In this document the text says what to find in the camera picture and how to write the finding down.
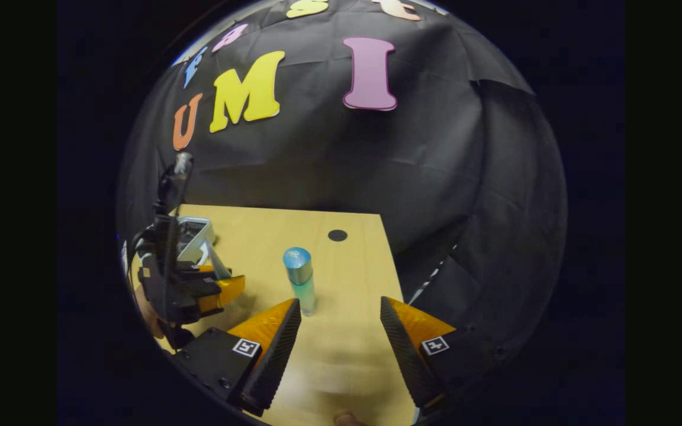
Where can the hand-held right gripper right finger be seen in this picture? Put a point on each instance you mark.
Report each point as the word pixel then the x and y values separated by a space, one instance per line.
pixel 403 355

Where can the light blue suitcase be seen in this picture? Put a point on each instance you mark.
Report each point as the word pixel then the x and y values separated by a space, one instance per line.
pixel 199 228

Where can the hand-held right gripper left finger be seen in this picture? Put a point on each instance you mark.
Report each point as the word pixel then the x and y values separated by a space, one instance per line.
pixel 276 361

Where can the green bottle with blue cap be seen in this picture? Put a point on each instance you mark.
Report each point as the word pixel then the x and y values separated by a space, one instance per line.
pixel 301 278

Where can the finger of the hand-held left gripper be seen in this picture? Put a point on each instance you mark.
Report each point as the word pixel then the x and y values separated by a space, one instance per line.
pixel 225 293
pixel 211 273

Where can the black backdrop cloth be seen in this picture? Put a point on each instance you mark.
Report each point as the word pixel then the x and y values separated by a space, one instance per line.
pixel 329 160

